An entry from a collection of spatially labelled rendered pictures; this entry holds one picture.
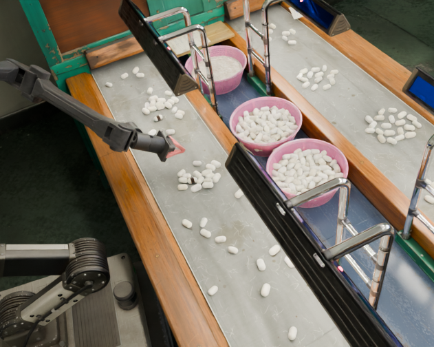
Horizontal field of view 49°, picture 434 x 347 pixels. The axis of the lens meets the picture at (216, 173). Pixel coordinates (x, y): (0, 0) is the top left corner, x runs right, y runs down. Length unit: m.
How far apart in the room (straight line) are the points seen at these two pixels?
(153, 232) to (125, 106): 0.70
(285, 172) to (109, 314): 0.77
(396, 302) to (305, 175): 0.49
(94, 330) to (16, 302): 0.27
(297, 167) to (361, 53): 0.68
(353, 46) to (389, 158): 0.64
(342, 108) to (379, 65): 0.28
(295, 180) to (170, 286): 0.54
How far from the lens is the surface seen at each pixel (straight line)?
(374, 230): 1.03
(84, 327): 1.75
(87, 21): 2.20
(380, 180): 1.60
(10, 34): 3.16
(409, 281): 1.50
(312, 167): 1.65
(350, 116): 1.85
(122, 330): 1.70
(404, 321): 1.44
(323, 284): 0.99
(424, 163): 1.29
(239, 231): 1.49
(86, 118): 1.59
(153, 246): 1.48
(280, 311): 1.35
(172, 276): 1.41
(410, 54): 3.54
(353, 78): 2.03
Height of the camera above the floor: 1.94
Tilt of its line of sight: 46 degrees down
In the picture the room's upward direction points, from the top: 11 degrees counter-clockwise
